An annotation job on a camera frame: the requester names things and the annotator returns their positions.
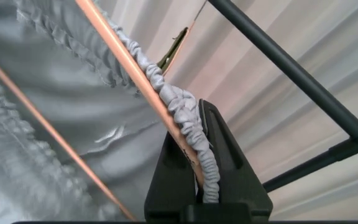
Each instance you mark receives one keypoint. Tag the pale grey shorts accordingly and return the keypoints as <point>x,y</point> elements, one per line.
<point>89,109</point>

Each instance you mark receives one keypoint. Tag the black clothes rack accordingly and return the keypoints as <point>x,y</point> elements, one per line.
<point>291,68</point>

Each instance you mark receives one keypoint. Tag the green printed shirt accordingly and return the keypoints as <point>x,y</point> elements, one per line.
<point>172,53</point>

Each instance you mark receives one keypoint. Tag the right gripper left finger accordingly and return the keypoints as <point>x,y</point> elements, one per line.
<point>169,186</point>

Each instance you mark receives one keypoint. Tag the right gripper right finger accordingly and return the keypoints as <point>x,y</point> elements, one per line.
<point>238,186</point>

